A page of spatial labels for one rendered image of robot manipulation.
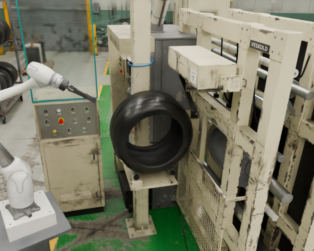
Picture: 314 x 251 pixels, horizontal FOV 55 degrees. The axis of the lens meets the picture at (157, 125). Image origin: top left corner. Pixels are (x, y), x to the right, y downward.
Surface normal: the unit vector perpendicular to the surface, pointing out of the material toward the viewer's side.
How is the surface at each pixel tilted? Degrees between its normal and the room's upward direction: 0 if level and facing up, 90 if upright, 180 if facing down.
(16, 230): 90
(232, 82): 72
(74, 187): 90
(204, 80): 90
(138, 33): 90
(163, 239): 0
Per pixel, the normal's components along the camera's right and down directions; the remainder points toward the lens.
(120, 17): 0.07, 0.42
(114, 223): 0.02, -0.91
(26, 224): 0.56, 0.36
